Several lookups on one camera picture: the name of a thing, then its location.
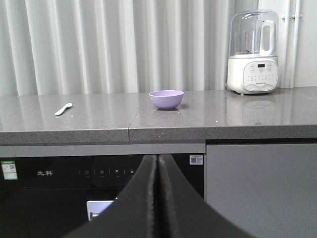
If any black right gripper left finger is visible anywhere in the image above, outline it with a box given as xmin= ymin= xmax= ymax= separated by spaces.
xmin=65 ymin=155 xmax=157 ymax=238

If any mint green plastic spoon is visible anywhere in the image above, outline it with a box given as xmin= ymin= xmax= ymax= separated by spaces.
xmin=54 ymin=103 xmax=73 ymax=116

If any white wall pipe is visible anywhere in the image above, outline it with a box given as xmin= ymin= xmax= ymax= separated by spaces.
xmin=281 ymin=0 xmax=302 ymax=88

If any white blender with clear jar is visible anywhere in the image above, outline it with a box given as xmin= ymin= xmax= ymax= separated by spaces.
xmin=226 ymin=9 xmax=278 ymax=95

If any grey cabinet door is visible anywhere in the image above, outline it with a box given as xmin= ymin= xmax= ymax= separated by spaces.
xmin=206 ymin=144 xmax=317 ymax=238

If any white pleated curtain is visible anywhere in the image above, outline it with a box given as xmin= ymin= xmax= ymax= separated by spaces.
xmin=0 ymin=0 xmax=234 ymax=96

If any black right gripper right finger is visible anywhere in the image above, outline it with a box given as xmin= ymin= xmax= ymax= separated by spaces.
xmin=158 ymin=154 xmax=252 ymax=238

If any purple plastic bowl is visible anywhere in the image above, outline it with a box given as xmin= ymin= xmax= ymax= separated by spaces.
xmin=149 ymin=90 xmax=184 ymax=110

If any black built-in dishwasher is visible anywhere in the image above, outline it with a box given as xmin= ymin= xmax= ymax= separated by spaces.
xmin=0 ymin=153 xmax=205 ymax=238

